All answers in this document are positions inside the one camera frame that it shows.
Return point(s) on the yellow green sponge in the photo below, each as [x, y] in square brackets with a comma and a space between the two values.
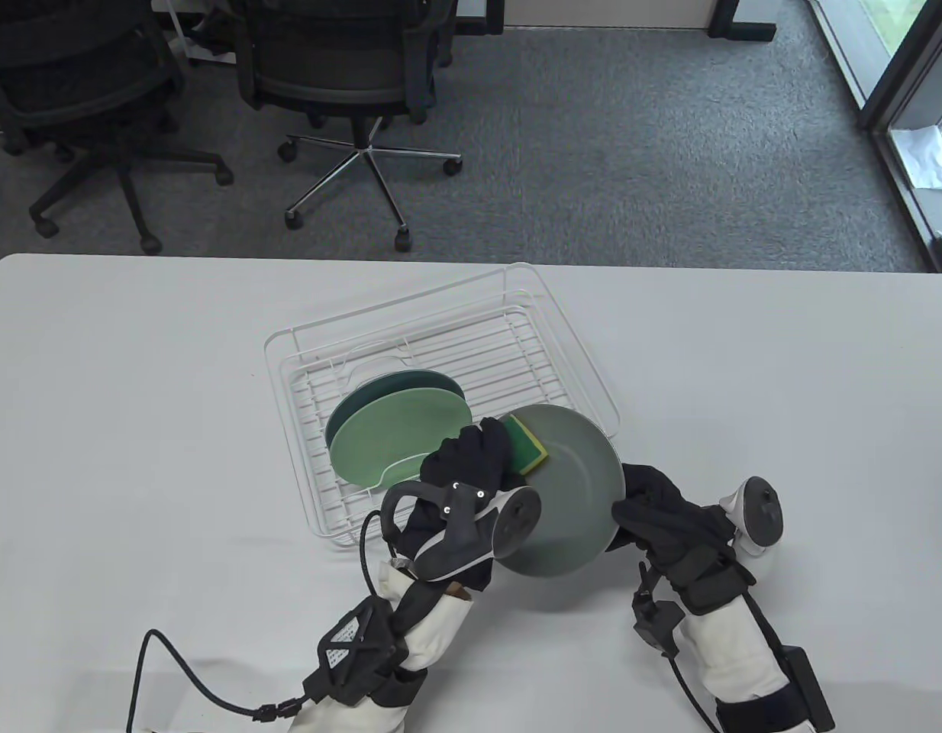
[526, 444]

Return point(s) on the grey plate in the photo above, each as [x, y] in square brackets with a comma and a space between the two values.
[578, 489]

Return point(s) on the light green plate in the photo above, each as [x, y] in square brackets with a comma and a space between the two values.
[395, 435]

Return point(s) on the teal plate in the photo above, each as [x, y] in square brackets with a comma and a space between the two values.
[402, 377]

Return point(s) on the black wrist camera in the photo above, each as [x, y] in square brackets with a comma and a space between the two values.
[658, 622]

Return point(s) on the person's left hand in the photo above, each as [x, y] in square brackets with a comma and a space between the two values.
[471, 458]

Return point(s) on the grey white hand controller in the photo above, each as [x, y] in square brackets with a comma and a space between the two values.
[761, 513]
[459, 538]

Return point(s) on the black office chair chrome base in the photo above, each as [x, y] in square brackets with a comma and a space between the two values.
[333, 69]

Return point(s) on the black forearm battery box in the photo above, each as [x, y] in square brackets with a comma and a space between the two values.
[811, 687]
[349, 649]

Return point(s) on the person's right hand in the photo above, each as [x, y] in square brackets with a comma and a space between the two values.
[669, 519]

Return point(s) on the black office chair left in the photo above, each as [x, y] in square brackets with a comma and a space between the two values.
[82, 84]

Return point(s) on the black window frame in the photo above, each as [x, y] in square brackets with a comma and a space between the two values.
[903, 76]

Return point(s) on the person's left forearm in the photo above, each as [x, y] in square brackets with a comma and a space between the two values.
[433, 618]

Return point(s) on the white paper sheet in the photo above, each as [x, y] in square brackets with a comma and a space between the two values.
[925, 156]

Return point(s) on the black desk foot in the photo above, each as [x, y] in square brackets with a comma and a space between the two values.
[486, 19]
[746, 30]

